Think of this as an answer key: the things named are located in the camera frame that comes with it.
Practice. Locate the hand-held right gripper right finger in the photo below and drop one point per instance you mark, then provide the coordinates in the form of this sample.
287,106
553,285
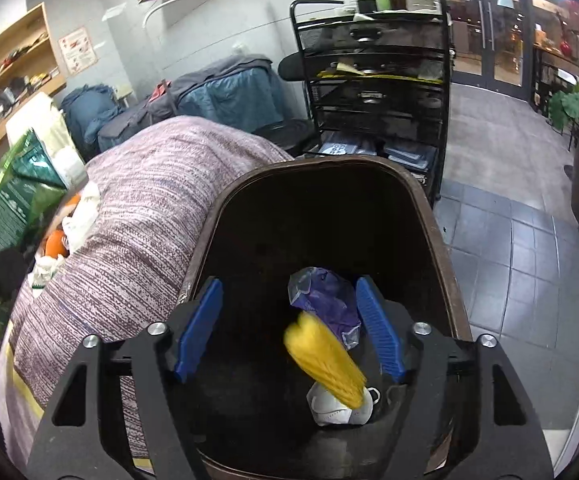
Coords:
382,332

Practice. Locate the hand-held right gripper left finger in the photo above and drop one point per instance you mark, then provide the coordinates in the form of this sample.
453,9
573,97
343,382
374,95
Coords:
197,332

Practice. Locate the purple plastic bag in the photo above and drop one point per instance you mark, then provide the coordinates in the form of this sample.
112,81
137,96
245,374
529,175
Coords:
327,295

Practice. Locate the white face mask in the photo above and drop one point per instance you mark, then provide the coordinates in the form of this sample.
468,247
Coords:
329,407

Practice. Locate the brown trash bin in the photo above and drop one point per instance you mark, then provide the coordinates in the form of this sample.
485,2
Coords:
329,220

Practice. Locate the striped purple bed blanket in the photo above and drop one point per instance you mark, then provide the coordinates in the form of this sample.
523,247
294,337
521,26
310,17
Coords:
139,220

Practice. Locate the orange fruit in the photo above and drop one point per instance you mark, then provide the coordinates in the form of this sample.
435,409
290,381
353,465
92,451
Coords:
56,242

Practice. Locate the blue flat box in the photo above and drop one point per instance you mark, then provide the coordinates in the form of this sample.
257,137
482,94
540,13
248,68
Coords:
412,155

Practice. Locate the blue packet with white print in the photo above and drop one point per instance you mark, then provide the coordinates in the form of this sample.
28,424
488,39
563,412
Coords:
347,145

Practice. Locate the cream bed sheet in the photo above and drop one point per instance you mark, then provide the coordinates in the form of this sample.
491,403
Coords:
4,410

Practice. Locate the black mesh cart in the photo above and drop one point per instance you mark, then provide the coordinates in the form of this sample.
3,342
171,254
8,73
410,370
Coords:
369,105

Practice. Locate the green printed bag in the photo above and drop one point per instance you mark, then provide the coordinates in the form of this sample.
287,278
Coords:
14,195

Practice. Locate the white plastic bag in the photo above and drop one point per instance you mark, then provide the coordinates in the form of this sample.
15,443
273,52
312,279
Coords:
54,135

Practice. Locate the red cloth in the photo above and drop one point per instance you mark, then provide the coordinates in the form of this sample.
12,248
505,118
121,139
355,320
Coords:
161,91

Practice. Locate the blue cloth pile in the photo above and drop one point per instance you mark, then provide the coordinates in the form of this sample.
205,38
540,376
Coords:
86,110

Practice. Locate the black chair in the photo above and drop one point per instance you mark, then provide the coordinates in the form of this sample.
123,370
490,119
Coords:
294,66

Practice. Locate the glass entrance door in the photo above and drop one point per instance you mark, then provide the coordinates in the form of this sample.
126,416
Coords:
489,25

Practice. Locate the wooden bookcase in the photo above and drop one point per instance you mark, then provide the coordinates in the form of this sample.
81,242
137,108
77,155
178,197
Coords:
19,55

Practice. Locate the red vase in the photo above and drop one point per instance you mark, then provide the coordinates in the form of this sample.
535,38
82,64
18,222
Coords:
565,47

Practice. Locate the wall poster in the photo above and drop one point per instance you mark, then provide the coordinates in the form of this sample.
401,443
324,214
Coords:
76,50

